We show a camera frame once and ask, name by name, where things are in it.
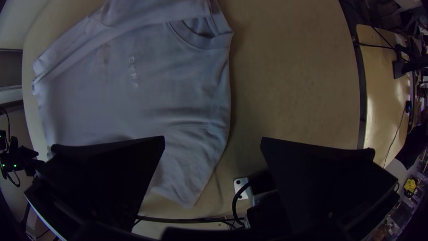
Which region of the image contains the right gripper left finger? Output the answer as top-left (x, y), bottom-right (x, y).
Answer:
top-left (24, 135), bottom-right (166, 241)

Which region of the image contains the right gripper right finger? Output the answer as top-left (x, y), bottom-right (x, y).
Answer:
top-left (260, 136), bottom-right (401, 241)

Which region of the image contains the light grey t-shirt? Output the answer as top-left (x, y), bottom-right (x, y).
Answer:
top-left (32, 0), bottom-right (234, 209)

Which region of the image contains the wooden side table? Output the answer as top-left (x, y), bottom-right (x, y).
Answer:
top-left (355, 23), bottom-right (417, 168)

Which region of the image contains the black cable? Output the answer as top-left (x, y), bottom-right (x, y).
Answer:
top-left (231, 180), bottom-right (255, 227)
top-left (133, 214), bottom-right (247, 229)

